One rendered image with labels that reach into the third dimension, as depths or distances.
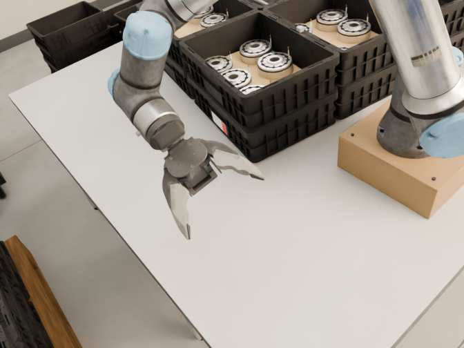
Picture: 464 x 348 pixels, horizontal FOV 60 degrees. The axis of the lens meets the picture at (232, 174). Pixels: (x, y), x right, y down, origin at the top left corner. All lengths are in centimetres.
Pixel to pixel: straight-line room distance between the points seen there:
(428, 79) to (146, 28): 46
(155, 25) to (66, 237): 159
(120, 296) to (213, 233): 91
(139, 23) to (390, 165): 62
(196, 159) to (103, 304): 127
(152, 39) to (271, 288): 54
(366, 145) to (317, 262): 31
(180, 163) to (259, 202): 41
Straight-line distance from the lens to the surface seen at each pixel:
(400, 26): 68
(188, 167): 65
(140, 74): 72
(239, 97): 98
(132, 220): 108
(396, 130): 98
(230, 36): 135
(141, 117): 72
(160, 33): 69
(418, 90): 76
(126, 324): 175
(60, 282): 200
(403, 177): 98
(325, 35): 142
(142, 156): 125
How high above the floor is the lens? 147
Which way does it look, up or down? 44 degrees down
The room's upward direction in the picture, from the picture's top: 12 degrees counter-clockwise
